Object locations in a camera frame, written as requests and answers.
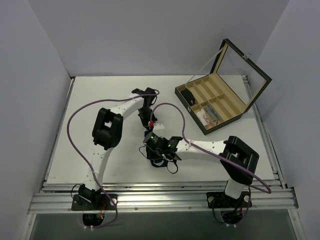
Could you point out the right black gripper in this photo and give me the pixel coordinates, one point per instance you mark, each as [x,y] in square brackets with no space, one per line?
[155,153]

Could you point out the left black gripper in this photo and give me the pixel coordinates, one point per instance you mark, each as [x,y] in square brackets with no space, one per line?
[146,119]

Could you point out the navy blue underwear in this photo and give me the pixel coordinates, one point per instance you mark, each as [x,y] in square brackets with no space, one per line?
[159,163]

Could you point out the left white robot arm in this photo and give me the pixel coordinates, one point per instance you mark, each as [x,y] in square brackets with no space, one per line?
[107,133]

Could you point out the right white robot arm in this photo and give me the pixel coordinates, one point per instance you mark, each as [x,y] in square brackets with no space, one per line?
[238,159]

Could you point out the black rolled cloth in box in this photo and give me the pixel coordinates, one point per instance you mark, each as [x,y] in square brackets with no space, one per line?
[188,96]

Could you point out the white pink rolled cloth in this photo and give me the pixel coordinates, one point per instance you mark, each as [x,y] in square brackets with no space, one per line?
[202,116]

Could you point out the grey rolled cloth in box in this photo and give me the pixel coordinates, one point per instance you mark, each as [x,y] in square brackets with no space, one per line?
[212,113]

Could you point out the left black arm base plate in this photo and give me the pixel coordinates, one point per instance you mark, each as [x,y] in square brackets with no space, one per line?
[97,203]

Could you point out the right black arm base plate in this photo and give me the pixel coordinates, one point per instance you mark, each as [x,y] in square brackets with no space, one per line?
[219,200]

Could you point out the aluminium rail frame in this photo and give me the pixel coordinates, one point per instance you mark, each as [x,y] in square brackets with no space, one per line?
[163,209]

